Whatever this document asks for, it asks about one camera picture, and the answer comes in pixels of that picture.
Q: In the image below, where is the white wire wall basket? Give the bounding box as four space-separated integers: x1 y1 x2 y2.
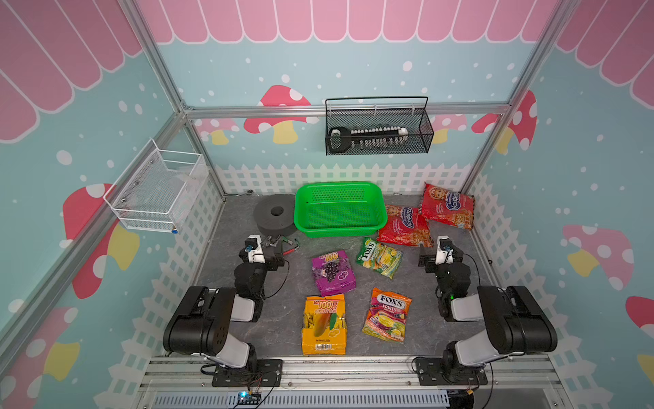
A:
104 140 209 233

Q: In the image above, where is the small green circuit board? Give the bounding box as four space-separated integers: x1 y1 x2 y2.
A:
238 391 262 406

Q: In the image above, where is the purple Lot 100 candy bag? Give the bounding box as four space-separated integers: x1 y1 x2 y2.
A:
312 250 357 298

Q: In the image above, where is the red candy bag near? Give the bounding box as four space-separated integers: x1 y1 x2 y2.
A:
377 206 434 248

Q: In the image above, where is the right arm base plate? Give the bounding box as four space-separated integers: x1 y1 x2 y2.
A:
410 356 488 389

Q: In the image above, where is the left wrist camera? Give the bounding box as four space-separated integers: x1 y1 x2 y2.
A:
245 234 266 263

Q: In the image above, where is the black socket bit holder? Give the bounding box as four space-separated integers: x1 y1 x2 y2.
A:
325 126 409 154

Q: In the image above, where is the chrome water tap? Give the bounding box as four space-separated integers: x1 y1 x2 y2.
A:
264 235 300 253

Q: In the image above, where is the green plastic basket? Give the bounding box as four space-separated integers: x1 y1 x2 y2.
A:
294 182 388 239

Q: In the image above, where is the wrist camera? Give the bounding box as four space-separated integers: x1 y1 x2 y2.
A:
245 234 266 263
436 236 454 265

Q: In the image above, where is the red candy bag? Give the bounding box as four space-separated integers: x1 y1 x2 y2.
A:
420 184 475 230
377 206 434 248

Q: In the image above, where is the orange Fox's candy bag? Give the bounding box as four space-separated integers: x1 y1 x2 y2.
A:
362 288 412 344

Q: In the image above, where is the green Fox's candy bag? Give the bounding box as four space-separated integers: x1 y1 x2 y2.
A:
356 238 403 279

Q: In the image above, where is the red candy bag far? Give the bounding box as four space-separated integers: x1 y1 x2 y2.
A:
420 184 475 230

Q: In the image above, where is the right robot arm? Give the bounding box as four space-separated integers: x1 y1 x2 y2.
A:
418 237 558 376

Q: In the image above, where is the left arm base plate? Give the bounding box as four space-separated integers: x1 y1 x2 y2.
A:
211 360 284 389

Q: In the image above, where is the yellow Lot 100 candy bag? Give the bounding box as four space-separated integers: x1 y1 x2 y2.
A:
301 294 347 355

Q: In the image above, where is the red handled tool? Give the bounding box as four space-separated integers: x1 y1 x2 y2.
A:
283 247 299 256

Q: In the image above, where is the black wire wall basket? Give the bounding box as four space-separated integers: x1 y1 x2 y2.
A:
325 96 434 156

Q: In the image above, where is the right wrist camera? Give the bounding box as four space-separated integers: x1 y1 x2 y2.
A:
436 236 454 265

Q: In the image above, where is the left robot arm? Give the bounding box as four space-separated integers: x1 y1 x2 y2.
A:
163 238 285 374

